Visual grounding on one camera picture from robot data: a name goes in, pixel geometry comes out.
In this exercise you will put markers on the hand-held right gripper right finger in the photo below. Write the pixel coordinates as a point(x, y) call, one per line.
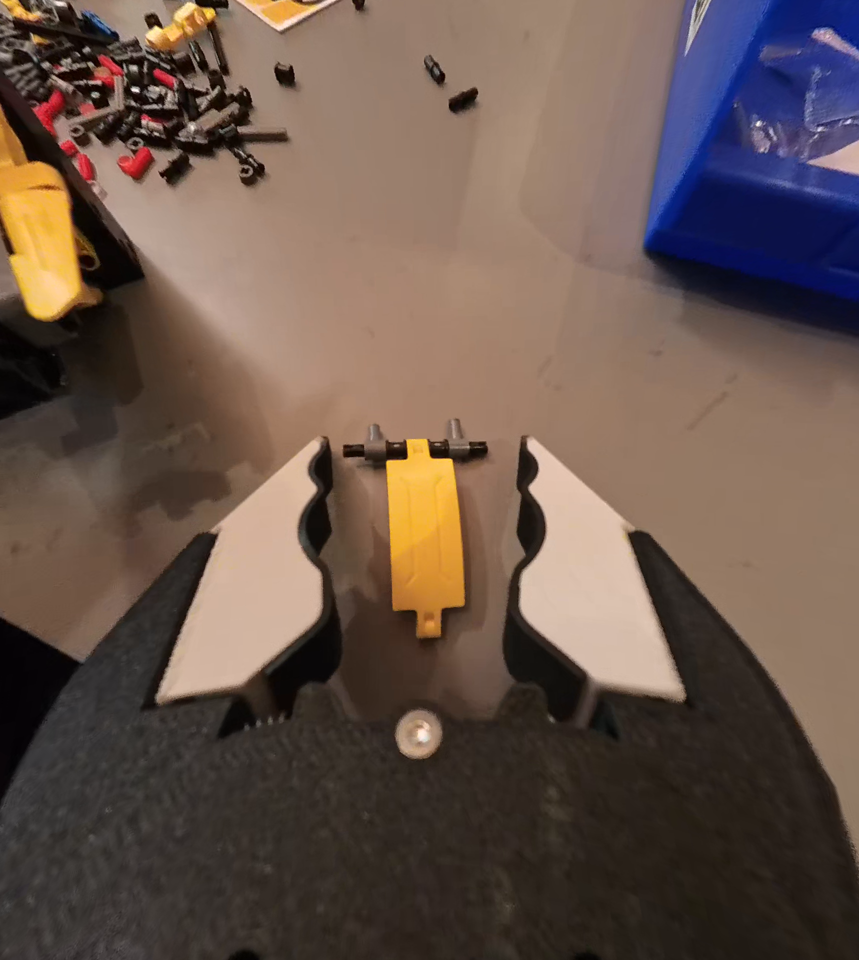
point(602, 600)

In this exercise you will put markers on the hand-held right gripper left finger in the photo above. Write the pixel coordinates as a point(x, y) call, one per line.
point(249, 600)

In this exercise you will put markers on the yellow brick panel with axle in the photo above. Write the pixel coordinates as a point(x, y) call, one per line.
point(426, 540)

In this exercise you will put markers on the yellow black toy brick model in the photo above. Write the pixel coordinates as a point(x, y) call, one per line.
point(32, 225)

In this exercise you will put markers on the blue plastic bin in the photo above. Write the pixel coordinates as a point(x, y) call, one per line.
point(774, 217)

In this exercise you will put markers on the black brick pin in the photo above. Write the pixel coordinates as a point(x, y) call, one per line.
point(463, 100)
point(434, 67)

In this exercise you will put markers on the pile of small brick pieces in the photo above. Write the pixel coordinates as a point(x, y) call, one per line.
point(137, 90)

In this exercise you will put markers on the clear plastic bag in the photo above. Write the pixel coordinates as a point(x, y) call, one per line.
point(827, 97)

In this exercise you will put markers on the yellow printed leaflet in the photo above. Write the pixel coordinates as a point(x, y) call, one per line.
point(287, 11)

